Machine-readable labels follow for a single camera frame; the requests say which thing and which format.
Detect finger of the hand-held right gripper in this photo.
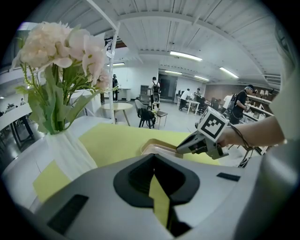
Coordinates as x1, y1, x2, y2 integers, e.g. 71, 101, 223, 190
175, 131, 207, 155

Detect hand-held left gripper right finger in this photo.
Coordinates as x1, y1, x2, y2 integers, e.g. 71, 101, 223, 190
153, 154, 200, 205

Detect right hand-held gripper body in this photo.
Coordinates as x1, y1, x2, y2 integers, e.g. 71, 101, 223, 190
193, 106, 230, 160

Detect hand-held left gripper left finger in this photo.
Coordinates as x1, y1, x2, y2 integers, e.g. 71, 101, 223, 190
113, 154, 154, 208

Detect beige plastic tray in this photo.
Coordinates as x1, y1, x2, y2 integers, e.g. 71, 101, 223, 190
140, 138, 184, 159

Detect person's right forearm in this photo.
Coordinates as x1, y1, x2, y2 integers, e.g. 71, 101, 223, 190
217, 115, 286, 149

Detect white table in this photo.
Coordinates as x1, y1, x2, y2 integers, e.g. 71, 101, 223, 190
184, 99, 201, 116

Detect small dark stool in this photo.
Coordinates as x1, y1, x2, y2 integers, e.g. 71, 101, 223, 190
155, 111, 169, 130

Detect yellow table mat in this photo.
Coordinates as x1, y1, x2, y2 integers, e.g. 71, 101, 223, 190
78, 122, 220, 168

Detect black bag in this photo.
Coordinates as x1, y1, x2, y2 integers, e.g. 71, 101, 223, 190
137, 107, 157, 129

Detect white shelving unit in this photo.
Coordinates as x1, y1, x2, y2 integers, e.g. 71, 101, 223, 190
243, 88, 280, 123

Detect dark double door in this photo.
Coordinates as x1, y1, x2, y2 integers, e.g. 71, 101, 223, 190
158, 74, 178, 99

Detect grey armchair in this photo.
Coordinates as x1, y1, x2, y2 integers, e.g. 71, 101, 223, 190
134, 99, 151, 113

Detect white ribbed vase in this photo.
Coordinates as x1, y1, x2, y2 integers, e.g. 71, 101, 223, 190
45, 130, 98, 181

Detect person's white shirt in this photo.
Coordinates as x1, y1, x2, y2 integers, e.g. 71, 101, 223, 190
269, 21, 300, 142

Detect round wooden side table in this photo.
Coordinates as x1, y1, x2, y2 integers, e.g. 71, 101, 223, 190
100, 102, 134, 127

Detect yellow paper sheet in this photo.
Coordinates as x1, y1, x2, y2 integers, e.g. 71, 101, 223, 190
32, 160, 72, 203

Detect pale pink artificial flowers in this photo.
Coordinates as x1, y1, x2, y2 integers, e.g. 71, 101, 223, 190
11, 21, 118, 135

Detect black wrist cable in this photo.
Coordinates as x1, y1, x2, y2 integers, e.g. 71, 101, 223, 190
227, 123, 255, 150

